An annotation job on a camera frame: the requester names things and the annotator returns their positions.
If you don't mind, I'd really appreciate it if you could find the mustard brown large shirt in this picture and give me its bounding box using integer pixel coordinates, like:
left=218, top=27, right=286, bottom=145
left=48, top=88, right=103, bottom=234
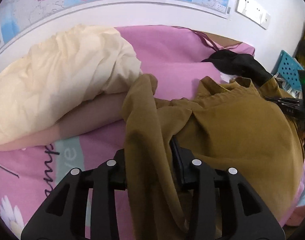
left=122, top=74, right=304, bottom=239

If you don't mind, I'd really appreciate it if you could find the turquoise perforated plastic basket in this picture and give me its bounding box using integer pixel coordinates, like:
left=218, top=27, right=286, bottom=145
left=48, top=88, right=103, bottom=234
left=272, top=50, right=303, bottom=91

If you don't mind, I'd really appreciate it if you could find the black garment on bed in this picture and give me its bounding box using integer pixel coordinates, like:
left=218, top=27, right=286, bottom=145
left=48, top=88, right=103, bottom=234
left=202, top=49, right=273, bottom=87

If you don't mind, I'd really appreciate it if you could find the pink printed bed sheet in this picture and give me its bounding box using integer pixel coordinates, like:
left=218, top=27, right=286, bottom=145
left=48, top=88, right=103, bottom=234
left=0, top=27, right=305, bottom=239

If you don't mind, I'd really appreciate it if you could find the cream folded duvet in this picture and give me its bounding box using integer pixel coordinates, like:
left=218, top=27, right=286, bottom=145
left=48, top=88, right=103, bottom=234
left=0, top=24, right=142, bottom=144

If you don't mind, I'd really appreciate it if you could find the white wall socket panel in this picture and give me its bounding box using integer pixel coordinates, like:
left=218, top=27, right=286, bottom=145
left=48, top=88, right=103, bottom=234
left=236, top=0, right=271, bottom=30

